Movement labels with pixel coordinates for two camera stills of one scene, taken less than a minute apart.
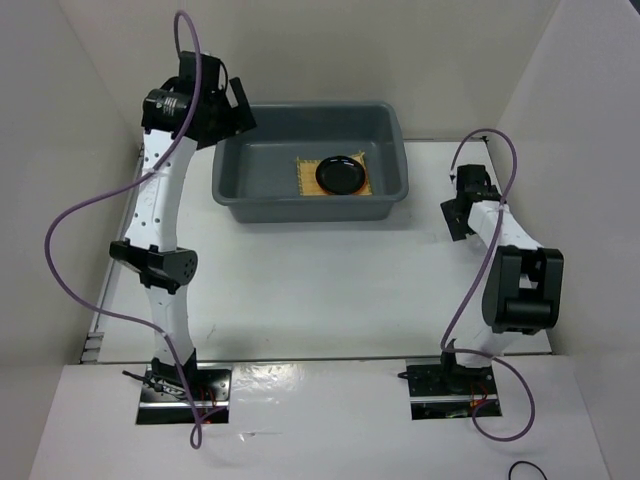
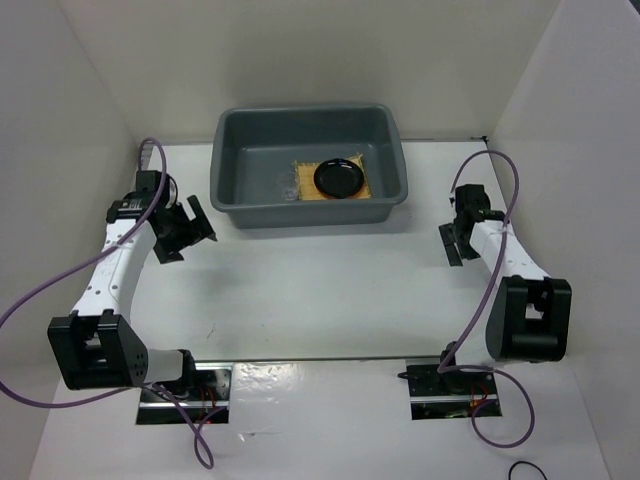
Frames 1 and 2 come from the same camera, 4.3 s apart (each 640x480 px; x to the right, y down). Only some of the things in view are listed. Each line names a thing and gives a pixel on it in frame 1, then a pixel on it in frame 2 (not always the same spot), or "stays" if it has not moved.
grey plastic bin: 255,172 stays
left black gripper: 231,126 -> 195,230
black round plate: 340,175 stays
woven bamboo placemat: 309,186 stays
